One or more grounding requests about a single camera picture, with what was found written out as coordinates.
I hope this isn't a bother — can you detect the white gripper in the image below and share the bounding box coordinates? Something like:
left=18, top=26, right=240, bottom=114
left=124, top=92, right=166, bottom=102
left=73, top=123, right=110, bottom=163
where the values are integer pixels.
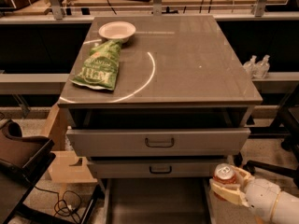
left=209, top=166, right=281, bottom=217

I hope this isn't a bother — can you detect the grey middle drawer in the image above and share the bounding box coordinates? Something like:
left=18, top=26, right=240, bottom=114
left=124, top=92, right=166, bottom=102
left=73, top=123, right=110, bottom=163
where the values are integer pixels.
left=88, top=157, right=224, bottom=178

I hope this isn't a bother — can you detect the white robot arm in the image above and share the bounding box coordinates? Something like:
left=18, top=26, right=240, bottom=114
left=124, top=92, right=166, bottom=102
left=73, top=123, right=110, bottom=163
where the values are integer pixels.
left=209, top=163, right=299, bottom=224

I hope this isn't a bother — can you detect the white bowl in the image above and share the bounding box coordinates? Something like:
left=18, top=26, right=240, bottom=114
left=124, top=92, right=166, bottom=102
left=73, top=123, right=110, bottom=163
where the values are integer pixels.
left=98, top=21, right=136, bottom=43

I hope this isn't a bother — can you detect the grey drawer cabinet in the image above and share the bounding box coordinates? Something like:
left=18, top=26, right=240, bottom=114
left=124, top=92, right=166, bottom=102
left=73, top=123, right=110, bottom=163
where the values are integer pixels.
left=57, top=14, right=263, bottom=185

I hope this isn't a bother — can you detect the black office chair base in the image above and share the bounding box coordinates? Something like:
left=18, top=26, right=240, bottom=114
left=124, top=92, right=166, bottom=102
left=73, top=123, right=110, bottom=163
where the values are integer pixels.
left=233, top=85, right=299, bottom=186

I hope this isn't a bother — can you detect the green chip bag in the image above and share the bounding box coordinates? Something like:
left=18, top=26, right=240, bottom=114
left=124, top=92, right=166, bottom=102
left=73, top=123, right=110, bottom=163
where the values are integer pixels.
left=71, top=39, right=122, bottom=91

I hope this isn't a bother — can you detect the black floor cable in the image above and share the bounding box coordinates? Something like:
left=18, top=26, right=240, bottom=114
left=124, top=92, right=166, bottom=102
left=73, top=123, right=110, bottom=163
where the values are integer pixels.
left=34, top=185, right=83, bottom=224

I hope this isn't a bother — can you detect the wooden box on floor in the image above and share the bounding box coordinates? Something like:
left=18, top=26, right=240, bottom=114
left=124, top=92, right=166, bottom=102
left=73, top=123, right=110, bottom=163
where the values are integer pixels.
left=41, top=105, right=96, bottom=184

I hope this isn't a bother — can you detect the red coke can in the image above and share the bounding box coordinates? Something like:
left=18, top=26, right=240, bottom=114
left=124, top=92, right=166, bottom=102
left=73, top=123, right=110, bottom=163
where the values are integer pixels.
left=213, top=163, right=236, bottom=186

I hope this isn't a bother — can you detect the grey top drawer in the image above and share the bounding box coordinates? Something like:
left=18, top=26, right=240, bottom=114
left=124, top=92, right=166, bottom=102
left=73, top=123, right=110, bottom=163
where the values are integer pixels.
left=66, top=128, right=250, bottom=157

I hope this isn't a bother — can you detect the clear pump bottle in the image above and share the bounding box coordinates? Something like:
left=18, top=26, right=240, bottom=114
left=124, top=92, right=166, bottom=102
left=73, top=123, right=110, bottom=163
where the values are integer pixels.
left=253, top=55, right=270, bottom=78
left=243, top=55, right=256, bottom=78

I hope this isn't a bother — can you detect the brown padded chair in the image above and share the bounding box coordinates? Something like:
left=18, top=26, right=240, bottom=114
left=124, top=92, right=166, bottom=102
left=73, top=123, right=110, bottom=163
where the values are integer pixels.
left=0, top=119, right=57, bottom=224

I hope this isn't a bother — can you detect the grey drawer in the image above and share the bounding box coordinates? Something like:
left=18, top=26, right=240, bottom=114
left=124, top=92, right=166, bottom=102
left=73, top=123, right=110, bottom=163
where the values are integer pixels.
left=88, top=157, right=224, bottom=178
left=103, top=178, right=216, bottom=224
left=66, top=128, right=250, bottom=157

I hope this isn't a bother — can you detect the clear pump bottle right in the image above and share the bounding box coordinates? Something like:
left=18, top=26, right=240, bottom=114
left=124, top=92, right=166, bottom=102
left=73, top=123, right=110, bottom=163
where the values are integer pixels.
left=253, top=55, right=270, bottom=78

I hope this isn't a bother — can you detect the clear pump bottle left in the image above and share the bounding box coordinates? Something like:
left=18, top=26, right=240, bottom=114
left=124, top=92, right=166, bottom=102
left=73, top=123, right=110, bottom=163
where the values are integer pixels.
left=243, top=55, right=256, bottom=78

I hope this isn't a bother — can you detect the grey bottom drawer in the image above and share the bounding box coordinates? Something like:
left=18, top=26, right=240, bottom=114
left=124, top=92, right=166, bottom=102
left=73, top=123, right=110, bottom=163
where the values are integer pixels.
left=103, top=178, right=216, bottom=224

